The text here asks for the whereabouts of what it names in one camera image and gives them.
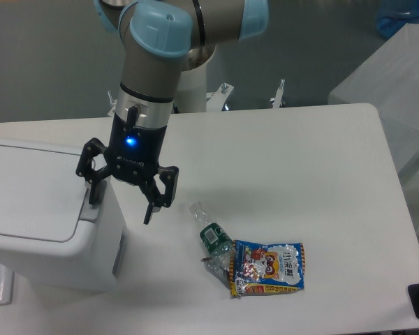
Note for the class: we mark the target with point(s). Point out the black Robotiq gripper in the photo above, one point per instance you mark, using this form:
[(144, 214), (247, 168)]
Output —
[(136, 150)]

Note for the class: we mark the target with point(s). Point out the white push-lid trash can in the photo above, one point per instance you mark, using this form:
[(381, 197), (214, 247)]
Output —
[(49, 231)]

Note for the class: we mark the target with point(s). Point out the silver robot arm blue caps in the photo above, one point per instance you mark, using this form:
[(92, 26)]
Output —
[(157, 36)]

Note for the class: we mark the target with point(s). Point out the crushed clear plastic bottle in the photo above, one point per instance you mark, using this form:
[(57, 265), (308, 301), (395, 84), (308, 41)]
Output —
[(219, 246)]

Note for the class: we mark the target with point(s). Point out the blue cartoon snack bag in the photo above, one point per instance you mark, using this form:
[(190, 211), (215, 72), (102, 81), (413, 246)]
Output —
[(266, 269)]

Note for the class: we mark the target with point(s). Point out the blue water jug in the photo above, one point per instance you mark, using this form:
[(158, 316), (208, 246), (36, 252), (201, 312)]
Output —
[(392, 15)]

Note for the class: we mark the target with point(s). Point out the white metal mounting frame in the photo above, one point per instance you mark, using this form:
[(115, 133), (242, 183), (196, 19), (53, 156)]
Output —
[(217, 100)]

